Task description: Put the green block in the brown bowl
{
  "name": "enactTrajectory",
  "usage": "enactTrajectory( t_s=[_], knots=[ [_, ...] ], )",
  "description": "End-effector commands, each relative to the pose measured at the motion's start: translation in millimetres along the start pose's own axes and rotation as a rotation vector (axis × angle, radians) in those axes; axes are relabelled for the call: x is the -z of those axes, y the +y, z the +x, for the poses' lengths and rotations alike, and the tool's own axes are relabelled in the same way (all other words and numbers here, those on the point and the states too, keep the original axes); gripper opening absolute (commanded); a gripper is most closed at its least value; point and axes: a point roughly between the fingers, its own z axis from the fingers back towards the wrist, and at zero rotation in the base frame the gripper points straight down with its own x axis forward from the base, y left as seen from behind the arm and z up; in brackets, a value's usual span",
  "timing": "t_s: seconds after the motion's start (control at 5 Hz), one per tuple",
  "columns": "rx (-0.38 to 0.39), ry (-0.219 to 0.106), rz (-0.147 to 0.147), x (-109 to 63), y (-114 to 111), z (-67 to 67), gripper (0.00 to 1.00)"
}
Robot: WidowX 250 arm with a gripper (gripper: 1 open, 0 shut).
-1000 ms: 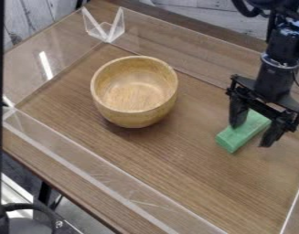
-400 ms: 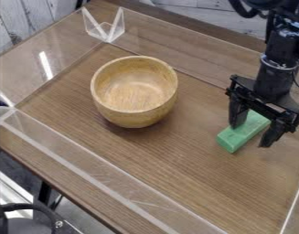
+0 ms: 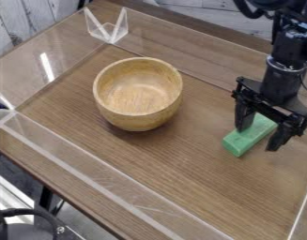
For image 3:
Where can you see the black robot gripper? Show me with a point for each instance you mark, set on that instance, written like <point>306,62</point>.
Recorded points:
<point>273,98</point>

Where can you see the green rectangular block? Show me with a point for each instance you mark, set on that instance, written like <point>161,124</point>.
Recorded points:
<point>239,142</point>

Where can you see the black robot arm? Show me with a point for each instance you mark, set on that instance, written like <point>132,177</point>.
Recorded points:
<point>289,14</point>

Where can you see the light wooden bowl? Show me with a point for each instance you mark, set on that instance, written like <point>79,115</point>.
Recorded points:
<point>138,93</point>

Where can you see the clear acrylic front barrier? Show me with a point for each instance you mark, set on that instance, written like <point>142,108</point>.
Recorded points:
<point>147,180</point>

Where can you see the black table leg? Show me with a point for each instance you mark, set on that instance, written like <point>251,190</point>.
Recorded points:
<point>46,198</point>

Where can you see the clear acrylic corner bracket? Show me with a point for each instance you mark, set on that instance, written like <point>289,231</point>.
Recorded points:
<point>108,32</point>

